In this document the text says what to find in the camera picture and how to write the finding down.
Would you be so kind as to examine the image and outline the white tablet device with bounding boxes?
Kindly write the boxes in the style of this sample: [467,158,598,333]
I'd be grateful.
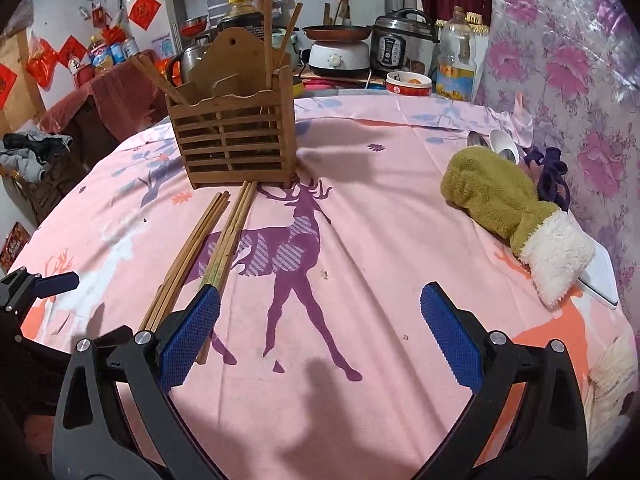
[579,240,620,310]

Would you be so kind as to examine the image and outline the green fleece mitten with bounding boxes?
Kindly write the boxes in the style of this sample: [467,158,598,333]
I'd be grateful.
[440,146,596,309]

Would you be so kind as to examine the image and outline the pile of dark clothes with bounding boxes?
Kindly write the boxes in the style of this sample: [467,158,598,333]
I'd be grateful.
[1,130,73,183]

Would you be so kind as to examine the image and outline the white ceramic spoon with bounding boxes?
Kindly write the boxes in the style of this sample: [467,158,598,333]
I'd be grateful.
[489,129,520,165]

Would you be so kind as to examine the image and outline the wooden utensil holder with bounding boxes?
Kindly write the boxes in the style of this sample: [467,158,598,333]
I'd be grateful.
[167,27,297,188]

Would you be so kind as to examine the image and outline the red cloth covered table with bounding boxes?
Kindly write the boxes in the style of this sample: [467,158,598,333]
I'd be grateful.
[39,60,167,141]

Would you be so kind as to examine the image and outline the red white bowl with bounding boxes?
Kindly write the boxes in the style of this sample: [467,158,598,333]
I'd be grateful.
[385,70,432,96]

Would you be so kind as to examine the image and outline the steel electric kettle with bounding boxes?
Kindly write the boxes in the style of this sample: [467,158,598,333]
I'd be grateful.
[165,44,208,88]

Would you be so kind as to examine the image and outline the cooking oil bottle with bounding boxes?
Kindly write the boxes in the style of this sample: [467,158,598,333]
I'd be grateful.
[436,6,477,102]

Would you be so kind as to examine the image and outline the black silver pressure cooker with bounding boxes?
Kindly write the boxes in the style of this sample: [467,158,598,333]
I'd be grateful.
[370,9,439,76]

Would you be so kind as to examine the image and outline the dark soy sauce bottle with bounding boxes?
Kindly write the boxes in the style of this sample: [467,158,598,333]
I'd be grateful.
[217,0,264,39]

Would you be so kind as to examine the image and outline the white refrigerator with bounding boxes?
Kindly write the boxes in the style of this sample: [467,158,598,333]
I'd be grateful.
[125,0,186,60]

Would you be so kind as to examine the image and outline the brown frying pan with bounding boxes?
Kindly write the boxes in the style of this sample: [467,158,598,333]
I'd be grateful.
[303,25,371,44]

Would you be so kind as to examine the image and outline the purple fabric cord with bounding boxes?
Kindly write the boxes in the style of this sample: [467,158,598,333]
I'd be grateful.
[523,145,573,213]

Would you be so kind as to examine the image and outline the floral plastic wall cover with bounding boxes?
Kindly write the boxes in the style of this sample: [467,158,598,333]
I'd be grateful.
[477,0,639,318]

